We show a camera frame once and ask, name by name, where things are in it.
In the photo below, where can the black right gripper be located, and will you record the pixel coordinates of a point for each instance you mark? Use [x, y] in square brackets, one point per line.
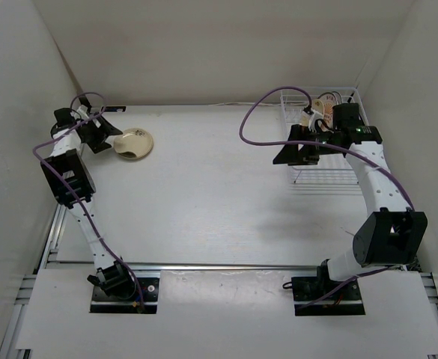
[290, 154]

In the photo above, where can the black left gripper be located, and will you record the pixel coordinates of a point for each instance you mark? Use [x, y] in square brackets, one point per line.
[104, 131]

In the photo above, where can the cream plate with dark print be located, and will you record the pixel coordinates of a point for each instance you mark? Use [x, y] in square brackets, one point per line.
[129, 132]

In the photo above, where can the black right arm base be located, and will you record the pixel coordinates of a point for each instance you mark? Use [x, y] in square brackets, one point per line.
[314, 297]

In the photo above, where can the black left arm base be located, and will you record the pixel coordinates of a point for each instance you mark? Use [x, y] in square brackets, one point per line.
[128, 303]

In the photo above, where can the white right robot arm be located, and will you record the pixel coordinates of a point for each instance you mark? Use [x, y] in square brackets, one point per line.
[393, 230]

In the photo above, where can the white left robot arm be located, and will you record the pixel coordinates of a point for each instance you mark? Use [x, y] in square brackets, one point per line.
[72, 187]

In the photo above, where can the black label sticker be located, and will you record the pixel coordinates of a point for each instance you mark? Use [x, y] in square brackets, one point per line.
[115, 109]

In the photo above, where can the cream plate with orange pattern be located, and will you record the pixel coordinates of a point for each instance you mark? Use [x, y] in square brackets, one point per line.
[324, 105]

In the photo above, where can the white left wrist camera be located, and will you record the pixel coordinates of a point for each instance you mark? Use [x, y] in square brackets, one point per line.
[85, 114]

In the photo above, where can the white wire dish rack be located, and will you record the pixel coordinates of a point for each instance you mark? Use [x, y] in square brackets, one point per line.
[331, 169]

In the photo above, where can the aluminium frame rail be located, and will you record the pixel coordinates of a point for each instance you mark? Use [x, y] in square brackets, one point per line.
[178, 267]

